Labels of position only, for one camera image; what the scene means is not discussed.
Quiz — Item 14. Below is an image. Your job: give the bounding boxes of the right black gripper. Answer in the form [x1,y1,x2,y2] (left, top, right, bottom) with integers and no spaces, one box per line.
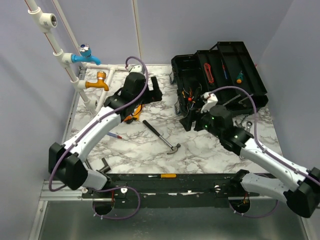
[179,103,223,139]

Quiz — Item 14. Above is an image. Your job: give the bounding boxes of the red black pliers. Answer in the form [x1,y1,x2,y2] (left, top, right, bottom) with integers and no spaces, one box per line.
[187,86,202,110]

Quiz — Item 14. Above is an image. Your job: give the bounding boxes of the black long nose pliers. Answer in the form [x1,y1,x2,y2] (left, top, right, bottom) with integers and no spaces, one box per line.
[182,86,193,110]

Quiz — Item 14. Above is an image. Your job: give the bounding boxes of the silver claw hammer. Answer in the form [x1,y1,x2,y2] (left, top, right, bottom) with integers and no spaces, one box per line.
[142,120,181,155]

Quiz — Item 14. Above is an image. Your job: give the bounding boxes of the red black utility knife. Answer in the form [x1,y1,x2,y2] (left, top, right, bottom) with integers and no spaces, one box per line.
[203,62,215,84]

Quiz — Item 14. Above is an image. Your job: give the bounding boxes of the blue handle screwdriver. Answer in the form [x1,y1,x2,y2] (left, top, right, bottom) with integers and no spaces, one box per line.
[220,58,228,80]

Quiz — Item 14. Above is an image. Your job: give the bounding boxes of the green stubby screwdriver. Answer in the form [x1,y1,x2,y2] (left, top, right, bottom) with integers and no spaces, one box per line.
[236,70,244,84]

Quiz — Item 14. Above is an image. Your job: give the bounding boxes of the black plastic toolbox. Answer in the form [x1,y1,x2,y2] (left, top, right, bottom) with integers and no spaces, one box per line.
[169,41,269,126]

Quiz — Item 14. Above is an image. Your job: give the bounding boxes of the orange black tape measure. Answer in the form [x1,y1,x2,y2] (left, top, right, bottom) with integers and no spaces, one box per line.
[123,115,134,124]

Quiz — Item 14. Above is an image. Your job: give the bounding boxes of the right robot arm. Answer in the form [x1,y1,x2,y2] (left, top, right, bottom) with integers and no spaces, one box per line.
[179,105,320,218]

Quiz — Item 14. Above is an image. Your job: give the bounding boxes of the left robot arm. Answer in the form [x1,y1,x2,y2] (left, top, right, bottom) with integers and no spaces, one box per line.
[48,72,162,198]

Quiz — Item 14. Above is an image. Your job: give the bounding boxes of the yellow black electric screwdriver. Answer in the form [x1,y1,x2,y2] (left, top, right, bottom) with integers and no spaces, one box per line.
[132,104,144,121]

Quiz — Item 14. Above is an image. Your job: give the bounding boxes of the small black claw hammer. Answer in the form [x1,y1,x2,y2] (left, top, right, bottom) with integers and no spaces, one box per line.
[234,115,248,129]

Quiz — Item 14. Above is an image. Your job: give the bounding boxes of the silver ratchet wrench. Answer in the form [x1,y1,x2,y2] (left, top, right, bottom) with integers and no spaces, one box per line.
[239,121,253,161]

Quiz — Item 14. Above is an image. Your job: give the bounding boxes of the orange water tap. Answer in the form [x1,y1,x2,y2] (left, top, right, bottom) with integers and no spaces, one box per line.
[85,71,109,92]

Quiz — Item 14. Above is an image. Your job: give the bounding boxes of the blue water tap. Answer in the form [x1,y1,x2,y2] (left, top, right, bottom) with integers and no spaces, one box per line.
[71,43,101,66]

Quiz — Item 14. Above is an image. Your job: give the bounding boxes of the orange handle screwdriver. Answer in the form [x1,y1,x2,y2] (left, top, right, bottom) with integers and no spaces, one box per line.
[147,173,177,179]

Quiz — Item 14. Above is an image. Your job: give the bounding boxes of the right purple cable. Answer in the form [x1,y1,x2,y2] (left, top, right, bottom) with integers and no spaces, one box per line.
[207,86,320,218]

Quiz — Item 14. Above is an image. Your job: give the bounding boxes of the purple cable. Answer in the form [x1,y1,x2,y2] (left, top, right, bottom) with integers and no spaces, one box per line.
[48,56,149,221]
[207,86,320,218]

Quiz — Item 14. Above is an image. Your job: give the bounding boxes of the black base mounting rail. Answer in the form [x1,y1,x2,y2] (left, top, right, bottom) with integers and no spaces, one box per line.
[78,170,267,215]

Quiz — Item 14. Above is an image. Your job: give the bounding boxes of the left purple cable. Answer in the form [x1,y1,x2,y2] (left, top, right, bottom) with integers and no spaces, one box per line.
[48,56,149,221]

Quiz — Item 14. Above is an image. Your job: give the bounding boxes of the white PVC pipe frame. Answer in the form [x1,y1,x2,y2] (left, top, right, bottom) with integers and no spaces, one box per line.
[25,0,143,116]

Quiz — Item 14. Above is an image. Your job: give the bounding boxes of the aluminium extrusion rail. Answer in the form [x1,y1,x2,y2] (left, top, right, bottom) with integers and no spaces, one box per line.
[39,181,92,201]

